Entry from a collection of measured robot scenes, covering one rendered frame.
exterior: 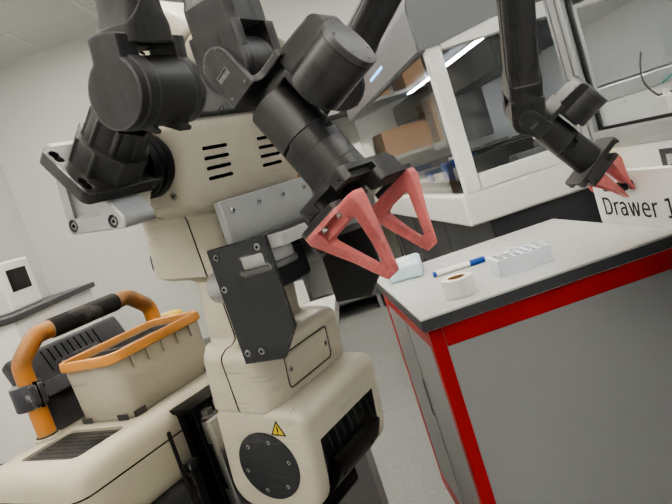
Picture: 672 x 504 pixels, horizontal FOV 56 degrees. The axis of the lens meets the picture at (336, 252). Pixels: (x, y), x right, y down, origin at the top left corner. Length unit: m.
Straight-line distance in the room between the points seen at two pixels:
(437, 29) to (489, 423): 1.19
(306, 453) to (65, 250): 5.10
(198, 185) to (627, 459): 1.10
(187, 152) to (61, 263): 5.10
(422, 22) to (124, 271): 4.18
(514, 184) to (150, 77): 1.54
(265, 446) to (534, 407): 0.68
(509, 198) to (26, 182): 4.64
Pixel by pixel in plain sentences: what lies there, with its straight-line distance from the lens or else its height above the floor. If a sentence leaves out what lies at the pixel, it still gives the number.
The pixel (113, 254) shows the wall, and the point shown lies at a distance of 5.74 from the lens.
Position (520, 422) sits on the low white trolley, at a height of 0.48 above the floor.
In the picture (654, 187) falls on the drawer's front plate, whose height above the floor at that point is 0.89.
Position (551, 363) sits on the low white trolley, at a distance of 1.41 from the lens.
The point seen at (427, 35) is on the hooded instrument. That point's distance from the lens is 2.04.
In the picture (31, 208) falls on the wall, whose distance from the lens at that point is 5.97.
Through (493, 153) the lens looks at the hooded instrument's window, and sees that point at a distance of 2.07.
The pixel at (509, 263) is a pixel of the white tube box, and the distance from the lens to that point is 1.44.
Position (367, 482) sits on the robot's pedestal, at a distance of 1.77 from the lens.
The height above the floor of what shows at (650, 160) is 0.91.
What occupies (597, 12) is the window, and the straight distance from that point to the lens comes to 1.62.
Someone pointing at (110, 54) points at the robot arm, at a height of 1.27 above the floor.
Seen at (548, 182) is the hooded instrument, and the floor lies 0.86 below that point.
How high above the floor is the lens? 1.09
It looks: 7 degrees down
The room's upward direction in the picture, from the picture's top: 18 degrees counter-clockwise
